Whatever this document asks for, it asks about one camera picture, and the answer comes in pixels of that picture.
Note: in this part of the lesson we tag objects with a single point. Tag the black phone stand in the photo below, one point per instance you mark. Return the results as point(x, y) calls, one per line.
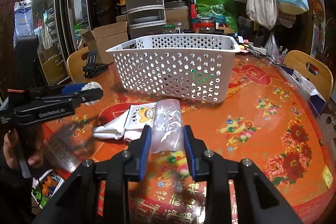
point(92, 69)

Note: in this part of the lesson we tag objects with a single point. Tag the white cartoon snack packet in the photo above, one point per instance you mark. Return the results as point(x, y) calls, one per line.
point(140, 116)

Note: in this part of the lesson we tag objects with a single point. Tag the wooden chair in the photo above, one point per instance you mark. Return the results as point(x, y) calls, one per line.
point(75, 63)
point(313, 70)

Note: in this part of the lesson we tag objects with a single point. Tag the person's left hand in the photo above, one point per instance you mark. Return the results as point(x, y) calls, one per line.
point(14, 144)

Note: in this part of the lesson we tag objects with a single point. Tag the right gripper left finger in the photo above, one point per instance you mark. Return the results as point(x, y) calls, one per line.
point(97, 192)

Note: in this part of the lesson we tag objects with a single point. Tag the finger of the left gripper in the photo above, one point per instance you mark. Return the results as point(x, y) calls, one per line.
point(72, 89)
point(86, 96)

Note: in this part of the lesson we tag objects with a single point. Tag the glass jar red lid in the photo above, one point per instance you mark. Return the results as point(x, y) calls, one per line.
point(205, 25)

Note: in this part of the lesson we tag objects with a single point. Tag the right wooden chair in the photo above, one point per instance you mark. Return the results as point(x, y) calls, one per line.
point(313, 70)

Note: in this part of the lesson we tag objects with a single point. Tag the white perforated plastic basket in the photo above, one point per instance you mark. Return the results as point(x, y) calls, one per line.
point(189, 66)

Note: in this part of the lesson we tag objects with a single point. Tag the green shopping bag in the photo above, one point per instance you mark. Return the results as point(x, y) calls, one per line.
point(222, 11)

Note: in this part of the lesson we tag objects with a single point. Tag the white cloth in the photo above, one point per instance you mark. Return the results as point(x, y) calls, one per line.
point(122, 127)

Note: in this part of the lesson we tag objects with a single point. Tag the left wooden chair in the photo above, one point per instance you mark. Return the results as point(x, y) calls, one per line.
point(75, 63)

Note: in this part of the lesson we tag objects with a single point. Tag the clear pink plastic packet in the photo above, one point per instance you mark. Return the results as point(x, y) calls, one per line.
point(167, 128)

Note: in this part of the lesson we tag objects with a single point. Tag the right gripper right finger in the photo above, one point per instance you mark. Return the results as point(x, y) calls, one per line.
point(257, 199)

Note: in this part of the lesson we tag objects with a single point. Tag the brown cardboard box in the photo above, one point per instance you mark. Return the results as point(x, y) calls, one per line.
point(102, 38)

